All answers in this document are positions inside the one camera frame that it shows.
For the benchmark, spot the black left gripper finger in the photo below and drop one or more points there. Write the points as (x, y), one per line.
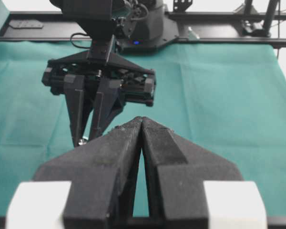
(176, 169)
(103, 174)

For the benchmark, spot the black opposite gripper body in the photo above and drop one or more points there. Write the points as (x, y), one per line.
(101, 61)

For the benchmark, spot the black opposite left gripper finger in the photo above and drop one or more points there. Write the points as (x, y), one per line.
(74, 91)
(109, 102)

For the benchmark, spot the small silver metal shaft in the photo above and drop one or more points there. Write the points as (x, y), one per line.
(82, 141)

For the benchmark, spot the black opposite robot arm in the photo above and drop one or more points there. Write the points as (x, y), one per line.
(140, 175)

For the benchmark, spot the green table cloth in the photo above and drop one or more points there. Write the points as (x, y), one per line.
(227, 98)

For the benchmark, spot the black flat mounting plate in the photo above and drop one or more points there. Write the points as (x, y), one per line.
(26, 24)

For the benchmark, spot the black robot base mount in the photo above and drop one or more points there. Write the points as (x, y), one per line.
(153, 33)

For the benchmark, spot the black aluminium frame rail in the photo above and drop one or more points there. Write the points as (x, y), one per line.
(187, 27)

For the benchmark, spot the black camera stand clamp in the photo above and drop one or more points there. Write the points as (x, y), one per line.
(254, 27)

